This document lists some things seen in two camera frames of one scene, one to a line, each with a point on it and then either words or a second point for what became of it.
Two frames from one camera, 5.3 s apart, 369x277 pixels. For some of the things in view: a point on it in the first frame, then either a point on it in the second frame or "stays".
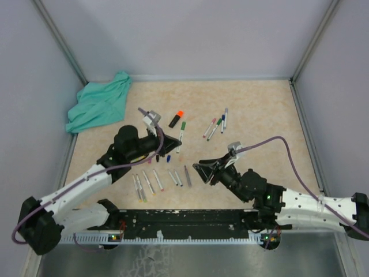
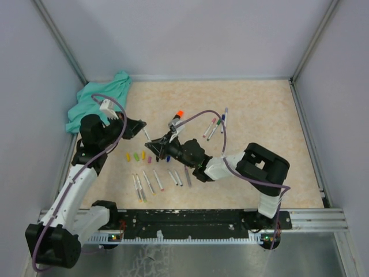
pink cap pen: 158,181 stays
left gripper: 169,143 → 131,126
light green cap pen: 140,188 stays
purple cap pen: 188,176 stays
